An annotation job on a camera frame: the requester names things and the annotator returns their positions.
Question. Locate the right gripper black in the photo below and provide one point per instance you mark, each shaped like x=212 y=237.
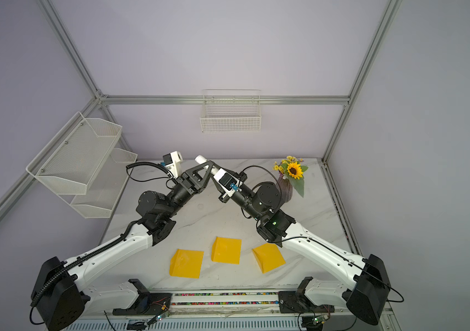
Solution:
x=227 y=198

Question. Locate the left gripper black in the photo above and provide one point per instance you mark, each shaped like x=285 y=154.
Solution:
x=191 y=182

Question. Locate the white glue stick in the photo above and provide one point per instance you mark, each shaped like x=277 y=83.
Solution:
x=209 y=165

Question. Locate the yellow envelope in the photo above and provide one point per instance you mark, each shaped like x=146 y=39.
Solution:
x=226 y=250
x=268 y=257
x=186 y=264

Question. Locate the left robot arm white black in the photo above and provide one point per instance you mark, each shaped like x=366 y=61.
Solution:
x=60 y=292

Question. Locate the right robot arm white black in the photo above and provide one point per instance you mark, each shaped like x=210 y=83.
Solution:
x=364 y=283

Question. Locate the dark purple vase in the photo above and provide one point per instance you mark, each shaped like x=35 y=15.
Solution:
x=285 y=188

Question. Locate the sunflower bouquet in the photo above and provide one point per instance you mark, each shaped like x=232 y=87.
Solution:
x=293 y=169

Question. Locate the lower white mesh shelf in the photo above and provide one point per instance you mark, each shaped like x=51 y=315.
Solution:
x=102 y=197

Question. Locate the white mesh shelf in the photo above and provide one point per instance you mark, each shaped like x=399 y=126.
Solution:
x=70 y=163
x=102 y=197

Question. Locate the upper white mesh shelf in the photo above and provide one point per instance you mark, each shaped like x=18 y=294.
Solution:
x=70 y=163

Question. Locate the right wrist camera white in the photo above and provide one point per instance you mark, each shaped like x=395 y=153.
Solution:
x=226 y=178

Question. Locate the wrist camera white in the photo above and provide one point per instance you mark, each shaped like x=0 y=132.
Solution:
x=226 y=178
x=172 y=162

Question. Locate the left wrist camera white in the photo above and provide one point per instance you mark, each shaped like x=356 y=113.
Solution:
x=172 y=162

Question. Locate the white wire wall basket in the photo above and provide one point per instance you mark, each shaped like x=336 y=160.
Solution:
x=231 y=111

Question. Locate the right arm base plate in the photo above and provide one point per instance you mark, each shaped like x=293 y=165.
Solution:
x=295 y=301

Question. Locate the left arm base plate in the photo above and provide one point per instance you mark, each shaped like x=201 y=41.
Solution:
x=147 y=303

